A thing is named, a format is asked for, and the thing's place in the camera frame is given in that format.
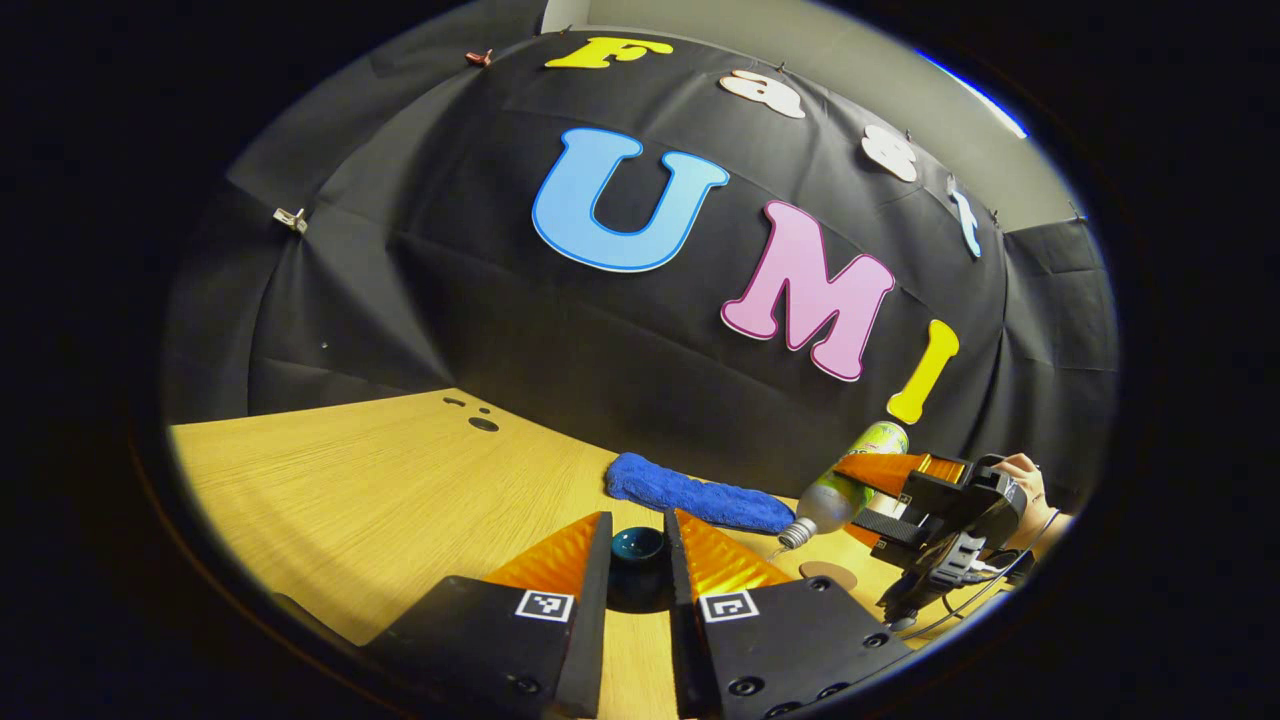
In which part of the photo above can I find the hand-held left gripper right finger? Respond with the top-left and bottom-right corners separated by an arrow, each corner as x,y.
665,509 -> 913,720

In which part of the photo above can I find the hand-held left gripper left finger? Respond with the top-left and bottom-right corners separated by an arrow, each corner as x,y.
368,512 -> 613,720

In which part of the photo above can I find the silver green water bottle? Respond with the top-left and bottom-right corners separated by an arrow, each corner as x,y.
778,420 -> 910,552

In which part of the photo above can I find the round cork coaster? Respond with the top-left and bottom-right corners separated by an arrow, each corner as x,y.
799,560 -> 860,593

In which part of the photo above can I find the teal teacup lid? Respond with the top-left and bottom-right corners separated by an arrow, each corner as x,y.
607,526 -> 673,613

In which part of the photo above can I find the blue folded towel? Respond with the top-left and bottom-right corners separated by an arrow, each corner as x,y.
605,452 -> 797,536

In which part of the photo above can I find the black backdrop cloth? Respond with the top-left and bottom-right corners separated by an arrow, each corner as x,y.
160,25 -> 1119,511

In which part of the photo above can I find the thin gripper cable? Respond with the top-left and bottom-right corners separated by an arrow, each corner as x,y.
900,510 -> 1063,641

